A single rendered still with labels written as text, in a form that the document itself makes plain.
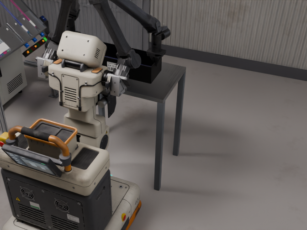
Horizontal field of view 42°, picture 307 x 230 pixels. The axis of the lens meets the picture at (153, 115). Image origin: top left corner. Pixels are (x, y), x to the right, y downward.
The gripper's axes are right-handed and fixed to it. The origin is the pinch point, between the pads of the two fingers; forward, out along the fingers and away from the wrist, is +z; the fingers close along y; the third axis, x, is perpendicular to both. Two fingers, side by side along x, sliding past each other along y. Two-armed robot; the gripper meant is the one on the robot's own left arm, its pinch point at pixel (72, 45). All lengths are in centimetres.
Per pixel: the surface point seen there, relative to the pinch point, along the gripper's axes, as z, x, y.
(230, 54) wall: 91, -201, -68
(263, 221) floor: 101, 3, -140
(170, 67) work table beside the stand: 22, -36, -53
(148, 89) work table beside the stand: 22, -4, -51
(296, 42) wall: 65, -204, -131
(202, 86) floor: 105, -147, -53
